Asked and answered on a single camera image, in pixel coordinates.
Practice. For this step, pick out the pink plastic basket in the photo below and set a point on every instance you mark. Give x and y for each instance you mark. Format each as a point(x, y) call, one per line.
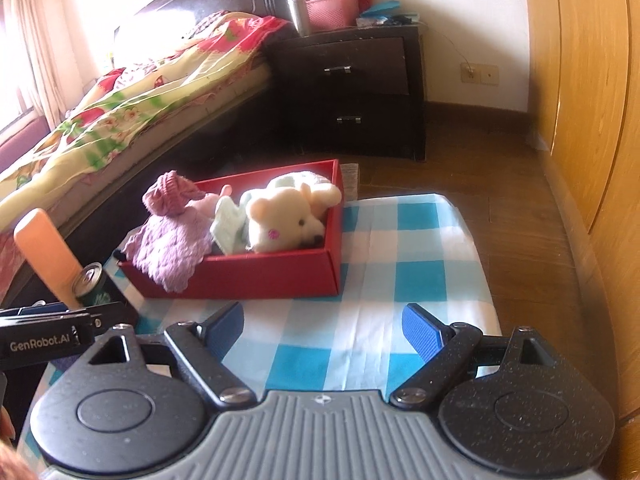
point(332, 12)

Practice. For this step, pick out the dark wooden bed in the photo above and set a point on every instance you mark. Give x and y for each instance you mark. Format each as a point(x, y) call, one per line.
point(200, 135)

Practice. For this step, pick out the blue paper item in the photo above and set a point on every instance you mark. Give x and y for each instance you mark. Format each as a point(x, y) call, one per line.
point(382, 9)

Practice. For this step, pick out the red cardboard box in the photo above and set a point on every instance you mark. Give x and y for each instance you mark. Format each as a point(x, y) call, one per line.
point(270, 275)

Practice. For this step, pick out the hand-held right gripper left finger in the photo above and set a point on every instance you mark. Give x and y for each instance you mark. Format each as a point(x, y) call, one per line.
point(225, 325)

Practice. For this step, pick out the blue checkered tablecloth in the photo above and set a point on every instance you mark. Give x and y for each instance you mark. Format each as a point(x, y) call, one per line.
point(390, 260)

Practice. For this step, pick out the window curtain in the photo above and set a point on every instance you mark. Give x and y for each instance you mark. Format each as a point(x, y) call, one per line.
point(45, 50)

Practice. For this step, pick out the orange ribbed bottle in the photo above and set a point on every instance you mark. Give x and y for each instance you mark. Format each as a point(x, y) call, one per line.
point(45, 250)

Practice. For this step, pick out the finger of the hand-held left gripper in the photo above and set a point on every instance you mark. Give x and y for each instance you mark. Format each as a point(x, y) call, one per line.
point(117, 307)

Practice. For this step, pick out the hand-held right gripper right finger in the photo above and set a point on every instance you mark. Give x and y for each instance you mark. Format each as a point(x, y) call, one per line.
point(422, 332)

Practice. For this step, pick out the purple knitted hat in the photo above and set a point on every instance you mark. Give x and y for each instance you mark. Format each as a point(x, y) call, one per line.
point(170, 240)

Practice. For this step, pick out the steel thermos flask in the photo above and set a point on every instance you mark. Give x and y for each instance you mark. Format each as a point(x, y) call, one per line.
point(298, 15)

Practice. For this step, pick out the dark green drink can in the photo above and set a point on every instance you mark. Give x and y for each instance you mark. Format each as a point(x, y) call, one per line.
point(90, 285)

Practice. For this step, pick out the wall power outlet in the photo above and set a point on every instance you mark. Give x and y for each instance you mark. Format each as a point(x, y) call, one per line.
point(480, 74)

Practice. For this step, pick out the purple window seat cushion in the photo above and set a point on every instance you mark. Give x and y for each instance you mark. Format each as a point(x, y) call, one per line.
point(20, 145)

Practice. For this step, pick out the pink pig plush toy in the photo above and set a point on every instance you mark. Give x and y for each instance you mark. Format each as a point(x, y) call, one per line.
point(205, 205)

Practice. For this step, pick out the wooden wardrobe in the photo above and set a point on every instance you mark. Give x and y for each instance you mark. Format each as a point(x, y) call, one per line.
point(590, 135)

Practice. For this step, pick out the dark nightstand drawer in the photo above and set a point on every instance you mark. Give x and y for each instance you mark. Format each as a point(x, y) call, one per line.
point(370, 65)
point(380, 125)

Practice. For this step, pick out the dark wooden nightstand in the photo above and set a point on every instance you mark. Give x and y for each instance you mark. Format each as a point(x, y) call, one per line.
point(415, 110)

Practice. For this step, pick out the cream teddy bear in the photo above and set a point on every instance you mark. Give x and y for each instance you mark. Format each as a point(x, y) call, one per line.
point(280, 215)

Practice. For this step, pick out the floral quilt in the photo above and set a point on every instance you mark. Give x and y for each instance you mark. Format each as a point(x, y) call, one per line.
point(150, 95)

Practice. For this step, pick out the small dark object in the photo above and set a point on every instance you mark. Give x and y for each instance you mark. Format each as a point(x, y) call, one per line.
point(400, 20)

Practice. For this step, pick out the person's left hand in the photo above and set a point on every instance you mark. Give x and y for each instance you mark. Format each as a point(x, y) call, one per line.
point(6, 421)

